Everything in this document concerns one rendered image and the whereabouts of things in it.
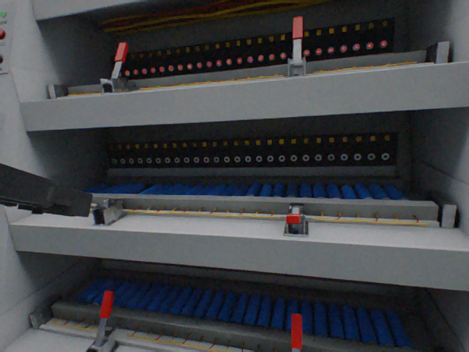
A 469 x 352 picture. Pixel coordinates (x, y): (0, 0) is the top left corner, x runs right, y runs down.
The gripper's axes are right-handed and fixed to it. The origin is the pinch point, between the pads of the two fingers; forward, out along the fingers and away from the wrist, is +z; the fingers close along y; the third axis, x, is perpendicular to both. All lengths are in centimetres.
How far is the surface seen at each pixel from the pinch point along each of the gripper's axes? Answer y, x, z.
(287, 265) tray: 25.7, -5.6, 8.3
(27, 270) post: -15.9, -9.7, 11.7
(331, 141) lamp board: 31.8, 14.0, 19.5
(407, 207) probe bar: 39.3, 1.9, 10.5
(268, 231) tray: 23.4, -1.9, 8.2
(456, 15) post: 45, 24, 6
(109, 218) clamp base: 1.0, -1.2, 7.7
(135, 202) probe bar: 2.2, 1.7, 11.2
